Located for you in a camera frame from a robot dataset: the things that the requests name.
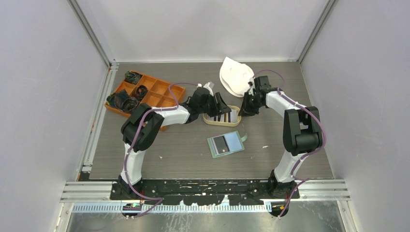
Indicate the orange compartment tray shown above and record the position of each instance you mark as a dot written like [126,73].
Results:
[160,93]

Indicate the green card holder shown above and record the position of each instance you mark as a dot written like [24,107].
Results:
[234,141]

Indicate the perforated metal rail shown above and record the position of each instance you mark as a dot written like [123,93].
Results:
[181,208]

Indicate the dark rolled sock top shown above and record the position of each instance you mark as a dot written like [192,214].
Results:
[132,77]

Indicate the dark rolled socks large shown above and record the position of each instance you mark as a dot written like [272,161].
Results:
[122,101]

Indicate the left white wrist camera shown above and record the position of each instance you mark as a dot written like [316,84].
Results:
[209,86]

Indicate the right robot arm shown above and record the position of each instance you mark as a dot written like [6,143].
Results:
[302,133]

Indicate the beige oval card tray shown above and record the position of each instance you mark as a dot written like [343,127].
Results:
[231,119]

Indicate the white folded cloth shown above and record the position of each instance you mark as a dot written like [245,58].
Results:
[235,77]

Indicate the dark rolled sock middle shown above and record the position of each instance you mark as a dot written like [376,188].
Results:
[140,92]

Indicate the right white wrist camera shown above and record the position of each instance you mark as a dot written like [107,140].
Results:
[251,90]

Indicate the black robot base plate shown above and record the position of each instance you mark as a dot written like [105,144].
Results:
[204,191]

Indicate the dark rolled sock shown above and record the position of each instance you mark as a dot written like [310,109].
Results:
[132,77]
[140,92]

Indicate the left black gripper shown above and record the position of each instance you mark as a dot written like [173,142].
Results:
[219,108]

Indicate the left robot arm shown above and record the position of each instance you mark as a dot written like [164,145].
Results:
[142,127]

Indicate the black card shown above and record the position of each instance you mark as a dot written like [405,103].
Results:
[220,144]

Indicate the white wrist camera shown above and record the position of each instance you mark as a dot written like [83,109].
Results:
[209,86]
[251,90]

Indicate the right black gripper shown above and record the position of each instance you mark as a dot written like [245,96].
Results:
[245,110]

